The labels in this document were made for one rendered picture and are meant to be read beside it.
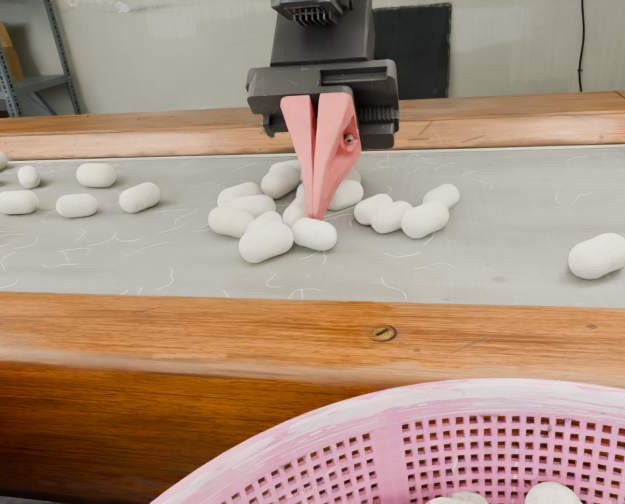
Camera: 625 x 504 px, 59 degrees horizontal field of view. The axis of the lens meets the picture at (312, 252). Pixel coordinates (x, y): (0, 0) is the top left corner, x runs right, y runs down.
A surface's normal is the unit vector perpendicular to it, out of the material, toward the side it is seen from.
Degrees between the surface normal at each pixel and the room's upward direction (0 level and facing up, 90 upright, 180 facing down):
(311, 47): 40
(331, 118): 61
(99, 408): 90
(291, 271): 0
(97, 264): 0
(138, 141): 45
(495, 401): 75
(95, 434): 90
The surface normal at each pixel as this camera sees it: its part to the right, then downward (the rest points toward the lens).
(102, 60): -0.25, 0.45
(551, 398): -0.23, 0.21
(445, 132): -0.18, -0.30
